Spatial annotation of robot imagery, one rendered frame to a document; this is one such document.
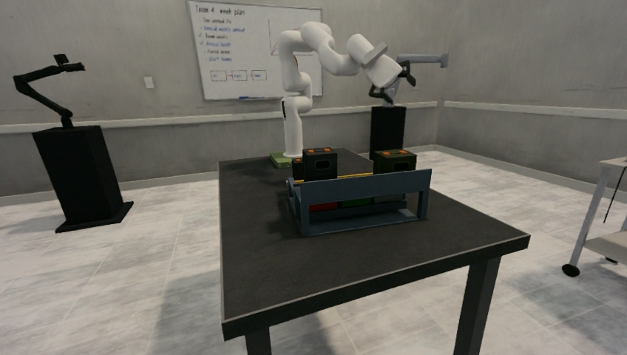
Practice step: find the green open bin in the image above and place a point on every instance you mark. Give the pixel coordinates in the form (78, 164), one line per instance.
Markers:
(349, 203)

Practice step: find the red bin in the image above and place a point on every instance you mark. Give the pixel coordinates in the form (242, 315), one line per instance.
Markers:
(321, 207)

